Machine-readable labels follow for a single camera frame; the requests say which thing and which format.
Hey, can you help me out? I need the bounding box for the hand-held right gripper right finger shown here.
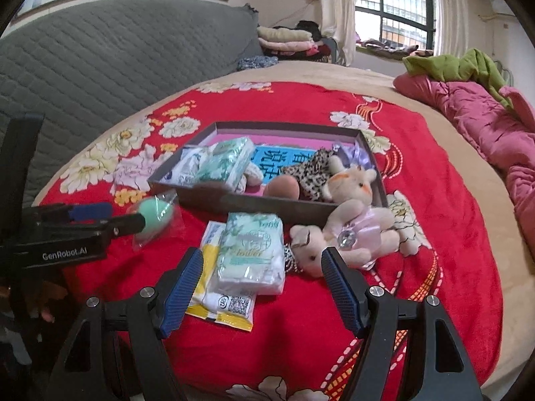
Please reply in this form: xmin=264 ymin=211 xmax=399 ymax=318
xmin=320 ymin=246 xmax=490 ymax=401

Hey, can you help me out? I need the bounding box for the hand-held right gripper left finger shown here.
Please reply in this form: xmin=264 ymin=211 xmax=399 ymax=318
xmin=42 ymin=247 xmax=205 ymax=401

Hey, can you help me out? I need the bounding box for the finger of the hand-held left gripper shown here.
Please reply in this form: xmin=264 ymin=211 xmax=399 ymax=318
xmin=97 ymin=213 xmax=147 ymax=239
xmin=34 ymin=202 xmax=114 ymax=222

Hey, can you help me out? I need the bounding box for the green makeup sponge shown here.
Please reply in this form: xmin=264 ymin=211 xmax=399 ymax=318
xmin=127 ymin=189 xmax=187 ymax=247

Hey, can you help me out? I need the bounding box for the green tissue pack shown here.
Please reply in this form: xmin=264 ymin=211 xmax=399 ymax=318
xmin=194 ymin=136 xmax=256 ymax=193
xmin=215 ymin=212 xmax=287 ymax=297

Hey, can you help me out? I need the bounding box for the pink shallow cardboard box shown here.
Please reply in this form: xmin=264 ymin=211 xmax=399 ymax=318
xmin=147 ymin=121 xmax=390 ymax=227

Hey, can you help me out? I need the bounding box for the peach makeup sponge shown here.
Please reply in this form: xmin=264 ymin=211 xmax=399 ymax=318
xmin=263 ymin=175 xmax=301 ymax=202

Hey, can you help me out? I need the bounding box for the white floral scrunchie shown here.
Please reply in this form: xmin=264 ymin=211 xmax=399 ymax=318
xmin=240 ymin=162 xmax=264 ymax=193

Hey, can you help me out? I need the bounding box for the person's left hand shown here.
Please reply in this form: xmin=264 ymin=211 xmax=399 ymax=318
xmin=0 ymin=273 xmax=70 ymax=327

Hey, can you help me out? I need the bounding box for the yellow and white packet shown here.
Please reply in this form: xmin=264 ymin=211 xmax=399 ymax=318
xmin=185 ymin=220 xmax=256 ymax=333

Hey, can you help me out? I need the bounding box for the small pink plush toy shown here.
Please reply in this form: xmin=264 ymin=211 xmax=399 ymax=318
xmin=288 ymin=224 xmax=335 ymax=279

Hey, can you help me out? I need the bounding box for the blue and white packet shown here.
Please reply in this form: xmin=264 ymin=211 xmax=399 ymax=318
xmin=161 ymin=144 xmax=214 ymax=187

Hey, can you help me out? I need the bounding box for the leopard print scrunchie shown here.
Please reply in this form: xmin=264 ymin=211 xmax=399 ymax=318
xmin=281 ymin=149 xmax=335 ymax=202

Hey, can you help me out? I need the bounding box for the purple organza bow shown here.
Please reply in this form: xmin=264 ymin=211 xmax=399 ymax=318
xmin=332 ymin=141 xmax=371 ymax=172

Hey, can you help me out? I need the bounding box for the pink book with blue label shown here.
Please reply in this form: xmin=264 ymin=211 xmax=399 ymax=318
xmin=209 ymin=133 xmax=361 ymax=193

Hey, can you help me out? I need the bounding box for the grey quilted headboard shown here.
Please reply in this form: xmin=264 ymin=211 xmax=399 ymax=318
xmin=0 ymin=0 xmax=264 ymax=210

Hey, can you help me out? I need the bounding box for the red floral blanket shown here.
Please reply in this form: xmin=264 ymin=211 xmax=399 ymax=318
xmin=31 ymin=81 xmax=496 ymax=401

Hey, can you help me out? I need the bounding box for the blue patterned cloth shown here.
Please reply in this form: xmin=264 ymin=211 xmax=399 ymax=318
xmin=237 ymin=54 xmax=279 ymax=72

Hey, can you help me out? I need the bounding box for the pink quilt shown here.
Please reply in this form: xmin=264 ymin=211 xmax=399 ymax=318
xmin=394 ymin=71 xmax=535 ymax=260

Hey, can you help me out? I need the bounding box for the pile of folded clothes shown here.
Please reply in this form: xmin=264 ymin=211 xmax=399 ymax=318
xmin=256 ymin=19 xmax=335 ymax=61

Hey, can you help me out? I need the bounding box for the bedding on windowsill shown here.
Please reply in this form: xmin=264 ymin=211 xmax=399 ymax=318
xmin=355 ymin=38 xmax=436 ymax=60

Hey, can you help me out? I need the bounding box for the green cloth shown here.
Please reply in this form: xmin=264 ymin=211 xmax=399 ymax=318
xmin=403 ymin=47 xmax=515 ymax=110

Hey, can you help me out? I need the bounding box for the white curtain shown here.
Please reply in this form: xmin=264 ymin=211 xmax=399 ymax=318
xmin=430 ymin=0 xmax=471 ymax=57
xmin=315 ymin=0 xmax=356 ymax=68

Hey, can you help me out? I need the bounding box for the barred window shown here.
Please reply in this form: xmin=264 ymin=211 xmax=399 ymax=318
xmin=353 ymin=0 xmax=438 ymax=57

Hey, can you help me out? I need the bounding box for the white air conditioner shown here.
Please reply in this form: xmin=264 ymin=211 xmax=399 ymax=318
xmin=491 ymin=0 xmax=515 ymax=20

